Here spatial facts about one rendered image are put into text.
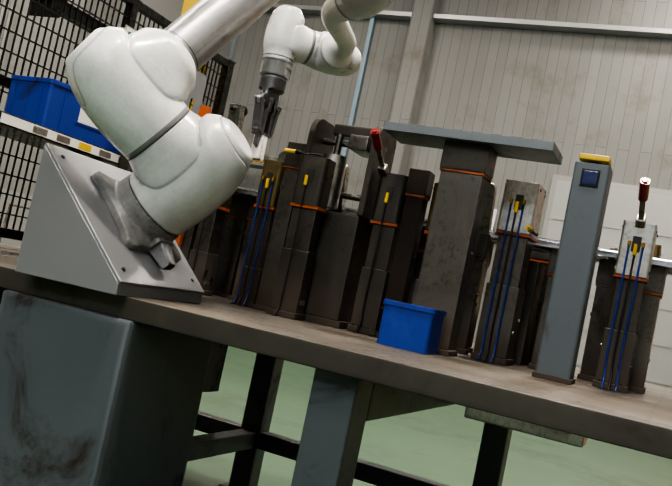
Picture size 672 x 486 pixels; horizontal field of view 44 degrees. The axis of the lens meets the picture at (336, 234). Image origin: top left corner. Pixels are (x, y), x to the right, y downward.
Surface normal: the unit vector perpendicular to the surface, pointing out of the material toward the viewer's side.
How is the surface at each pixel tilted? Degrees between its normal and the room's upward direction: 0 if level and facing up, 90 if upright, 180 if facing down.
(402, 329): 90
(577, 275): 90
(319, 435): 90
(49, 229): 90
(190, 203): 124
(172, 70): 80
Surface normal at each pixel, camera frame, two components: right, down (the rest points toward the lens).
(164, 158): 0.03, 0.27
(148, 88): 0.63, -0.20
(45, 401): -0.38, -0.14
